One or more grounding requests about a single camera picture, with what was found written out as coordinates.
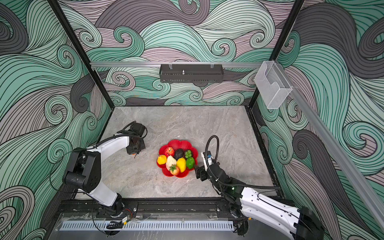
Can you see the dark avocado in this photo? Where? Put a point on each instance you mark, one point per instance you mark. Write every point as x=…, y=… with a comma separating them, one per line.
x=179, y=153

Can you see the clear plastic wall bin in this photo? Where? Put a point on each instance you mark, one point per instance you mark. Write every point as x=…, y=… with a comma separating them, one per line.
x=273, y=84

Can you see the aluminium rail back wall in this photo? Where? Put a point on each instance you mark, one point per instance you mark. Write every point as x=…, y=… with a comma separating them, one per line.
x=121, y=64

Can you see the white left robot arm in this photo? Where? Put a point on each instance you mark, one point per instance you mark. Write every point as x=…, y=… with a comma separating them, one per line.
x=84, y=168

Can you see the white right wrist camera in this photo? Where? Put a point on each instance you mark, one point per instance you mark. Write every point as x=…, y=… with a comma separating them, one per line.
x=207, y=159

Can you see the large yellow lemon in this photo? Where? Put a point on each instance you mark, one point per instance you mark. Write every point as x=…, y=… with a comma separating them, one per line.
x=182, y=164

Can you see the red flower-shaped fruit bowl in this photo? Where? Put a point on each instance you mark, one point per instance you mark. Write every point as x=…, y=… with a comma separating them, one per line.
x=178, y=144

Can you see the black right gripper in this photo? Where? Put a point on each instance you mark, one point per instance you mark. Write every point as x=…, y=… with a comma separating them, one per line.
x=200, y=171

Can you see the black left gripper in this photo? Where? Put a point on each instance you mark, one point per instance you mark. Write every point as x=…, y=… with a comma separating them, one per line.
x=143, y=146

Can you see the black frame post left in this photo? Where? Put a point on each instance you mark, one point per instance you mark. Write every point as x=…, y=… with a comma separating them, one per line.
x=78, y=47

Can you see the black frame post right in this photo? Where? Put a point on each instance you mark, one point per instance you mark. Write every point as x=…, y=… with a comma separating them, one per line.
x=287, y=26

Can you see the beige garlic bulb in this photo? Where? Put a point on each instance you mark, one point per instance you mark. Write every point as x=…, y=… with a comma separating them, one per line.
x=170, y=162

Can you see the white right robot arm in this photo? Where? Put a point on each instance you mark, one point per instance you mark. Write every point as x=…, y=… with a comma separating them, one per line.
x=245, y=202

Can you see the red apple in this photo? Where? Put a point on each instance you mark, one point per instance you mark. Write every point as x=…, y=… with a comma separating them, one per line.
x=169, y=151

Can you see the aluminium rail wall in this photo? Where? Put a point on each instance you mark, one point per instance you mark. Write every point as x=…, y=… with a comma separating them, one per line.
x=368, y=195
x=121, y=64

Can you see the aluminium rail right wall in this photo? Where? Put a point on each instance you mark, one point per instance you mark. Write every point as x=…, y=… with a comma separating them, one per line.
x=368, y=195

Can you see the green lime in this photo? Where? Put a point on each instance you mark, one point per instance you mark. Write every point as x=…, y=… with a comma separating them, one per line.
x=190, y=163

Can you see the black perforated wall tray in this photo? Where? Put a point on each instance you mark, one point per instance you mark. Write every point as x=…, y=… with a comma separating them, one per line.
x=196, y=74

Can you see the small yellow lemon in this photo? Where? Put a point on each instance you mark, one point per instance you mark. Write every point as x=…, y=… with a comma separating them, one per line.
x=161, y=160

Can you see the red peach with leaf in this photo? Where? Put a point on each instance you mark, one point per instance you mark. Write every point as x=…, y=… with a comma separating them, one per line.
x=174, y=170

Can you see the white slotted cable duct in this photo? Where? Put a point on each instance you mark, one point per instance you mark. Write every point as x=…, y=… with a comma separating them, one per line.
x=150, y=226

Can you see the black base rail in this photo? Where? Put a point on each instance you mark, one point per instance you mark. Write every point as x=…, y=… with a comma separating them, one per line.
x=143, y=207

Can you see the black frame post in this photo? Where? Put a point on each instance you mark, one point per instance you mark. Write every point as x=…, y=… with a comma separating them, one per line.
x=78, y=47
x=287, y=26

